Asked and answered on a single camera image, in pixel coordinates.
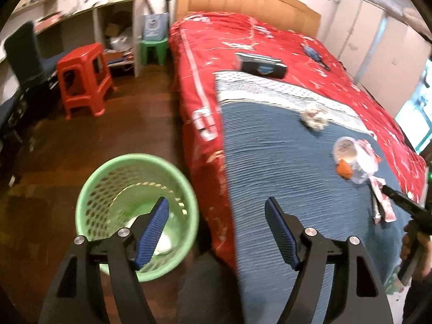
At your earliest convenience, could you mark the pink snack bag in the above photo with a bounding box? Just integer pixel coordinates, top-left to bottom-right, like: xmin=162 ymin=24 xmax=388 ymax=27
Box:
xmin=368 ymin=175 xmax=397 ymax=225

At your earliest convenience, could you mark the clear dome plastic cup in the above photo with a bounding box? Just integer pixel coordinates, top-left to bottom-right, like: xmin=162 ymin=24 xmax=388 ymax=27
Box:
xmin=352 ymin=140 xmax=379 ymax=184

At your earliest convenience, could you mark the paper ball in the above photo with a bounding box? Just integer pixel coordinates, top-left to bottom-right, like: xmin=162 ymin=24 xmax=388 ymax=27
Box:
xmin=300 ymin=108 xmax=329 ymax=132

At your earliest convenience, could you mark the person right hand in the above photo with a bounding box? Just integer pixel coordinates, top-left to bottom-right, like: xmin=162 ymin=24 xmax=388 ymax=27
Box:
xmin=398 ymin=220 xmax=431 ymax=286

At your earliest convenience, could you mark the window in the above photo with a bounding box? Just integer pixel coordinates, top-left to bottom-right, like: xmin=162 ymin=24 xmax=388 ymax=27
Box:
xmin=396 ymin=57 xmax=432 ymax=154

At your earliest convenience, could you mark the green plastic waste basket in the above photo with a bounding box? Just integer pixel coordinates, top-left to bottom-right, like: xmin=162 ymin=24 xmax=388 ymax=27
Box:
xmin=75 ymin=154 xmax=199 ymax=282

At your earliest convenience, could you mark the blue ribbed blanket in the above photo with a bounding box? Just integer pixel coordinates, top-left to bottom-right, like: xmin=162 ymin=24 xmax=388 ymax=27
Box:
xmin=215 ymin=71 xmax=409 ymax=323

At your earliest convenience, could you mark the white wardrobe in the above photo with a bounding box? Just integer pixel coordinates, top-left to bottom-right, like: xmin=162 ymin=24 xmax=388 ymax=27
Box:
xmin=324 ymin=0 xmax=431 ymax=117

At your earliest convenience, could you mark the blue toy on bed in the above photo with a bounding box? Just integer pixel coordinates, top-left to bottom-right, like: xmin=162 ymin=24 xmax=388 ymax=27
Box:
xmin=301 ymin=43 xmax=330 ymax=71

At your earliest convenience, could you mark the red plastic stool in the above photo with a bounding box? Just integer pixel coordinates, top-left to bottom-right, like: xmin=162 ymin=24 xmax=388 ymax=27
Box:
xmin=56 ymin=42 xmax=114 ymax=119

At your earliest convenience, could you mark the black office chair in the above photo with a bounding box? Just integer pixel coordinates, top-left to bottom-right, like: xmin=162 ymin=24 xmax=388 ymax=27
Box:
xmin=4 ymin=21 xmax=67 ymax=110

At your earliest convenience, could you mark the black rectangular box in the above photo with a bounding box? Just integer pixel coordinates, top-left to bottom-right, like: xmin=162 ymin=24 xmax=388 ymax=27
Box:
xmin=235 ymin=52 xmax=288 ymax=79

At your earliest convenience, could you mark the green small stool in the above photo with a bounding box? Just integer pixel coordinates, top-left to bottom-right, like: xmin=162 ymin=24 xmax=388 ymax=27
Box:
xmin=140 ymin=38 xmax=168 ymax=66

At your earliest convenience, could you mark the white desk with shelves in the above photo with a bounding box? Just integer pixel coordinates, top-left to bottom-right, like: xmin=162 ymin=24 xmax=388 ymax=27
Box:
xmin=1 ymin=0 xmax=144 ymax=76

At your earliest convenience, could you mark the blue paper bag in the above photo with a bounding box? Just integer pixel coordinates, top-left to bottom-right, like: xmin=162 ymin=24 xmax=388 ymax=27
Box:
xmin=142 ymin=12 xmax=168 ymax=41

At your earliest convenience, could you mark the red patterned duvet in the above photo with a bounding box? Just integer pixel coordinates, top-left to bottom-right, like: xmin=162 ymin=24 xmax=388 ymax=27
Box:
xmin=168 ymin=12 xmax=426 ymax=266

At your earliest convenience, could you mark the wooden headboard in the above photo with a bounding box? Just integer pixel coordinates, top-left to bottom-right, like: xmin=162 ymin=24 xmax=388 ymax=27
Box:
xmin=175 ymin=0 xmax=321 ymax=37

